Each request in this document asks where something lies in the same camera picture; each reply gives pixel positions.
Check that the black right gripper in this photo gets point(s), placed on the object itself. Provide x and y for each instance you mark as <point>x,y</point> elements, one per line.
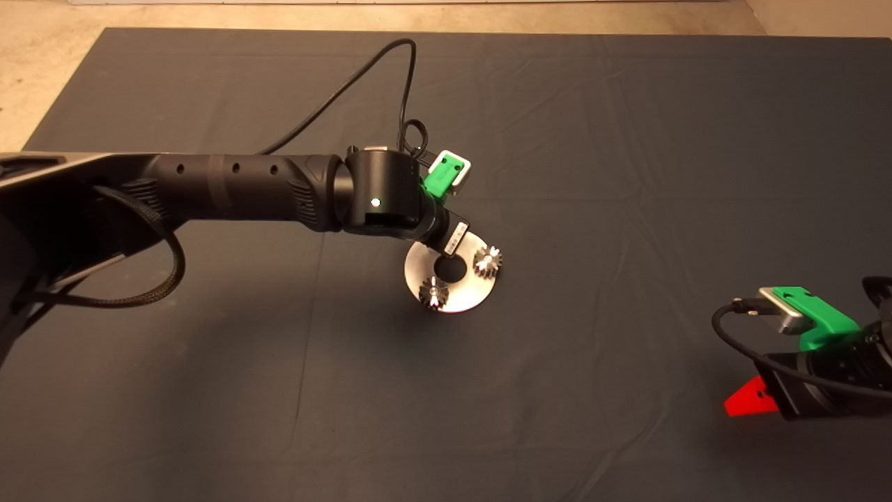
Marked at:
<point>815,387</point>

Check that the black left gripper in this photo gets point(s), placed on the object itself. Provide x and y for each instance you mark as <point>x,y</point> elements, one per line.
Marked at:
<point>449,233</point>

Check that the small steel planetary gear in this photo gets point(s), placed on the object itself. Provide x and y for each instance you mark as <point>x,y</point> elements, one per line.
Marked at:
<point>488,261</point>
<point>433,293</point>

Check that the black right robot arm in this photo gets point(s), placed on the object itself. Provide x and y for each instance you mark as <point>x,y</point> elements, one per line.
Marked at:
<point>881,328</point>

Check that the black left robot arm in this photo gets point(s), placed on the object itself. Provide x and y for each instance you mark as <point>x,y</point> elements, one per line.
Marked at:
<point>209,192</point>

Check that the round metal carrier plate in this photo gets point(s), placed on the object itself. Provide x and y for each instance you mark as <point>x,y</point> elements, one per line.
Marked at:
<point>463,296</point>

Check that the dark grey table cloth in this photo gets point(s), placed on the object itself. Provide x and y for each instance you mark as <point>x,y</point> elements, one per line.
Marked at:
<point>627,139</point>

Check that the green left camera mount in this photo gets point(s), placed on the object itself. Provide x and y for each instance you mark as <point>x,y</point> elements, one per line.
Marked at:
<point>440,180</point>

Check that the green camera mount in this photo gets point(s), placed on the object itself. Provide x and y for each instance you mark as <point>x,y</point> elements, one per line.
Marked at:
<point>440,180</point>
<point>822,321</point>

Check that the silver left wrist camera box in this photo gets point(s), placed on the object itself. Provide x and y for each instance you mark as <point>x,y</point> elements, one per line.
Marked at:
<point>460,171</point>

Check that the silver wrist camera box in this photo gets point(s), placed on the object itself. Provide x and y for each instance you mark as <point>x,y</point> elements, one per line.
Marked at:
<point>460,171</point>
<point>784,310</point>

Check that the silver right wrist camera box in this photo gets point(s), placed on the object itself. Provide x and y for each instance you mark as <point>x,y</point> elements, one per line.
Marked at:
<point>784,310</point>

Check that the green right camera mount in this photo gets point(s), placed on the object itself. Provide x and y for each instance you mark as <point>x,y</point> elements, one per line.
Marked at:
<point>822,321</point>

